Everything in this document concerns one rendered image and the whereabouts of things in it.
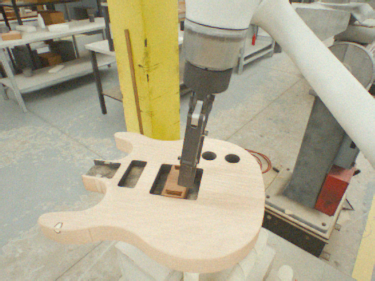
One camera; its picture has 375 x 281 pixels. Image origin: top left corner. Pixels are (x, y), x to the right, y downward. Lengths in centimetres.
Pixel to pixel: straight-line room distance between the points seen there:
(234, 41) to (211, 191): 30
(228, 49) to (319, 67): 18
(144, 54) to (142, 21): 17
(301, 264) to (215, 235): 45
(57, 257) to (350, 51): 207
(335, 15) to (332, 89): 57
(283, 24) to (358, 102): 18
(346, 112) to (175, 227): 34
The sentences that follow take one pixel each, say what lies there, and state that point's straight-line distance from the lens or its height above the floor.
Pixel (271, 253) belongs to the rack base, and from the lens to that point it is 76.
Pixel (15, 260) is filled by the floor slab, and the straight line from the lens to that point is 223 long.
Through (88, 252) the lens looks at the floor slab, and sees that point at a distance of 205.
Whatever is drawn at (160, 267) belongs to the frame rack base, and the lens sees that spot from 62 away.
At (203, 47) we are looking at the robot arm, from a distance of 37.
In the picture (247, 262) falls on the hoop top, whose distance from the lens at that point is 60.
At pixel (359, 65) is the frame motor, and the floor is 130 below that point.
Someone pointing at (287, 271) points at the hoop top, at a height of 105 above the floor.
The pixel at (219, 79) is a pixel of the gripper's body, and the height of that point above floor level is 150.
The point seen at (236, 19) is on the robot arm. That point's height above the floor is 158.
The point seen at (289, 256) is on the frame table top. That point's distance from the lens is 88.
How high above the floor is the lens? 164
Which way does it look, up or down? 34 degrees down
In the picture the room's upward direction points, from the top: straight up
